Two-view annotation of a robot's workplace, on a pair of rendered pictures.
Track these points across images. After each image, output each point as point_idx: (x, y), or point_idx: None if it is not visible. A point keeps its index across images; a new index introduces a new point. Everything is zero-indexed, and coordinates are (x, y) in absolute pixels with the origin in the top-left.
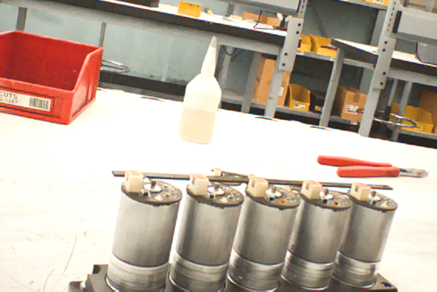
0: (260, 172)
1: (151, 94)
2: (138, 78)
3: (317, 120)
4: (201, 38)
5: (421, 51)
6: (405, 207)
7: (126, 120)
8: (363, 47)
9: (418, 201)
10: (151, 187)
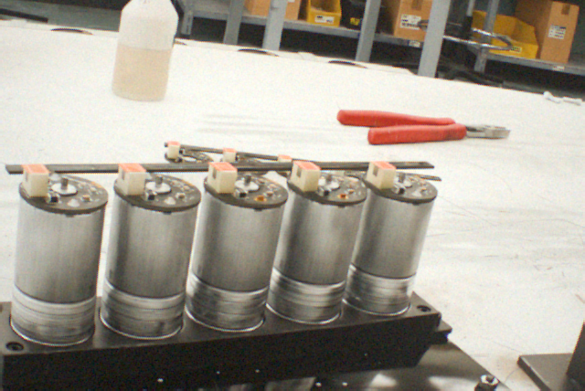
0: (243, 144)
1: (76, 11)
2: None
3: (355, 41)
4: None
5: None
6: (471, 187)
7: (29, 71)
8: None
9: (492, 176)
10: (62, 188)
